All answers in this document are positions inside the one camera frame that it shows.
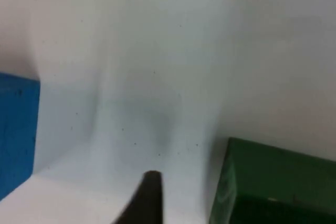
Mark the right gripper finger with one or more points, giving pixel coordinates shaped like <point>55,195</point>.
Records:
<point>149,200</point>

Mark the green cube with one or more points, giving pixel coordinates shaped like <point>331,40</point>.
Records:
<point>273,182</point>

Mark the blue cube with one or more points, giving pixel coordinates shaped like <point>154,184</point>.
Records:
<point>16,129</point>

